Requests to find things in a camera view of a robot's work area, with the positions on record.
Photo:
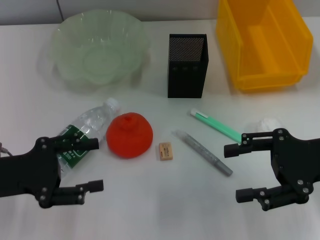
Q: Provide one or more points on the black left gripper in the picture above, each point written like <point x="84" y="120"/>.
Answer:
<point x="27" y="175"/>

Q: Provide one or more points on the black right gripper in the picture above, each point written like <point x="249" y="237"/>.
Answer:
<point x="297" y="162"/>

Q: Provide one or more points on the grey marker pen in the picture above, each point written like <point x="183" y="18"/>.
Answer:
<point x="202" y="150"/>

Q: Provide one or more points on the clear green-label water bottle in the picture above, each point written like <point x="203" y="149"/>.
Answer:
<point x="92" y="120"/>

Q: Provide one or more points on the white paper ball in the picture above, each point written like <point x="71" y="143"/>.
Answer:
<point x="265" y="123"/>

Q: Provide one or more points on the mint green pen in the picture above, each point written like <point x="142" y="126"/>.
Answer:
<point x="215" y="123"/>

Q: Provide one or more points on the red-orange knitted orange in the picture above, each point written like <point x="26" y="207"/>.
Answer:
<point x="130" y="140"/>

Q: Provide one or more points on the small tan eraser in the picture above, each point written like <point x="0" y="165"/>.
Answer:
<point x="166" y="152"/>

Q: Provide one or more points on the black mesh pen holder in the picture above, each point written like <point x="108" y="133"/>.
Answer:
<point x="187" y="80"/>

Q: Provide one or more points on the green glass fruit plate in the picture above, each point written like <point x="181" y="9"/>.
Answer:
<point x="100" y="50"/>

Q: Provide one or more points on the yellow plastic bin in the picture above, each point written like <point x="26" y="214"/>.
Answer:
<point x="262" y="50"/>

